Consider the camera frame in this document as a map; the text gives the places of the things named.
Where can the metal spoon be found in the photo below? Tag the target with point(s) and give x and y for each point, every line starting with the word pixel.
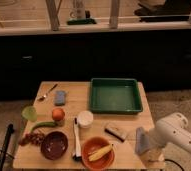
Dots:
pixel 43 97

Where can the green book on shelf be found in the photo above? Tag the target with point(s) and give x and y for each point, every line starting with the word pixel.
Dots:
pixel 81 21

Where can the dark purple bowl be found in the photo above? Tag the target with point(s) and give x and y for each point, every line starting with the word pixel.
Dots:
pixel 54 145

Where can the white mug on shelf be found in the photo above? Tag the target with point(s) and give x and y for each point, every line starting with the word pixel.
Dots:
pixel 78 9

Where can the red dried chili bunch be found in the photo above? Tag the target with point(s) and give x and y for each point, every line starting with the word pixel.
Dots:
pixel 33 138

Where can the green plastic tray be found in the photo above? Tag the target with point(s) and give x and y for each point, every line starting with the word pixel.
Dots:
pixel 114 96

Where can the black pole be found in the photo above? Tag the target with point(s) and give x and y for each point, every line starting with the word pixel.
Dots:
pixel 4 153

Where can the blue sponge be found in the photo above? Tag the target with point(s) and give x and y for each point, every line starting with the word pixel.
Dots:
pixel 60 98

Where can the green chili pepper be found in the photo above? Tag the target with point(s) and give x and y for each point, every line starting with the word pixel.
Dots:
pixel 42 124

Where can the orange bowl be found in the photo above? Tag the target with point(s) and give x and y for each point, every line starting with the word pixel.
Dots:
pixel 92 145

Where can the white handled brush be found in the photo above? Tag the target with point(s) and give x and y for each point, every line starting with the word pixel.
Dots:
pixel 77 153

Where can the green plastic cup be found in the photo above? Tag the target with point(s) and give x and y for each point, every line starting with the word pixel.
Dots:
pixel 29 113

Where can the wooden block eraser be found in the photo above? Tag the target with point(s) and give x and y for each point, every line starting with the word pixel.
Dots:
pixel 116 131

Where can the light blue towel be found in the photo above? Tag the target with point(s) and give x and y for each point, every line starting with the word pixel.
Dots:
pixel 142 141

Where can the yellow corn cob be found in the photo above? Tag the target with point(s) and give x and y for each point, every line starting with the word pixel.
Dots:
pixel 99 153

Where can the white cup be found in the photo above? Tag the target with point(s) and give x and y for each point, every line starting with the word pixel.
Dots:
pixel 85 119

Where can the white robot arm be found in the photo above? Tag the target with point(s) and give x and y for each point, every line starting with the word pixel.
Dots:
pixel 170 129

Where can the wooden shelf rail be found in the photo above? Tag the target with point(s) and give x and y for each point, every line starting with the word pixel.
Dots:
pixel 33 17

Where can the orange fruit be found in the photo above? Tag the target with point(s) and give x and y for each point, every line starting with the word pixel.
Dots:
pixel 58 114

